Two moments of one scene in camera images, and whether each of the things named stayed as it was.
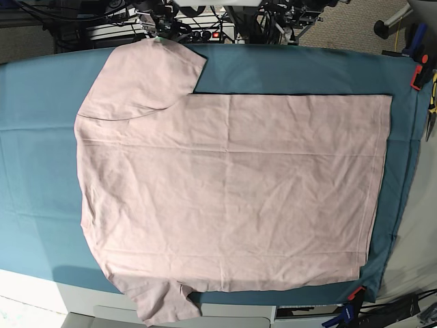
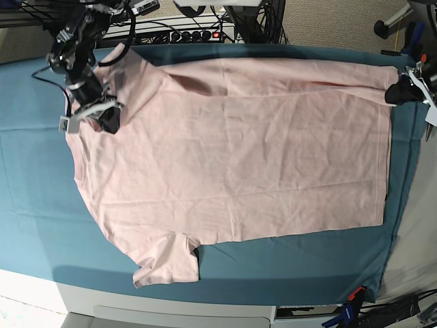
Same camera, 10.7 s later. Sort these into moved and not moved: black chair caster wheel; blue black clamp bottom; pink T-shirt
Moved: pink T-shirt
Not moved: black chair caster wheel; blue black clamp bottom
